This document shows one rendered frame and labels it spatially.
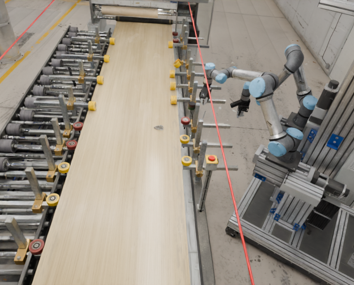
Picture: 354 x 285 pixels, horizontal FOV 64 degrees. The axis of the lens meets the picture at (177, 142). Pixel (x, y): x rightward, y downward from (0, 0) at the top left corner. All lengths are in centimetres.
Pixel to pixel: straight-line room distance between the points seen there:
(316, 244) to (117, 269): 184
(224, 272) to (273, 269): 45
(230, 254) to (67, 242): 155
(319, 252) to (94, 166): 201
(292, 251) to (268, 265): 27
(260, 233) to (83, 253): 158
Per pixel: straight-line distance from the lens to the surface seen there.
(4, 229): 227
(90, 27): 467
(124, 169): 210
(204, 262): 196
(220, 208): 307
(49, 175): 224
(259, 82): 190
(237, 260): 282
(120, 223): 183
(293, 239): 285
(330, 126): 219
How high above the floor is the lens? 245
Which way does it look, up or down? 42 degrees down
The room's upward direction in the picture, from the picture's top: 6 degrees clockwise
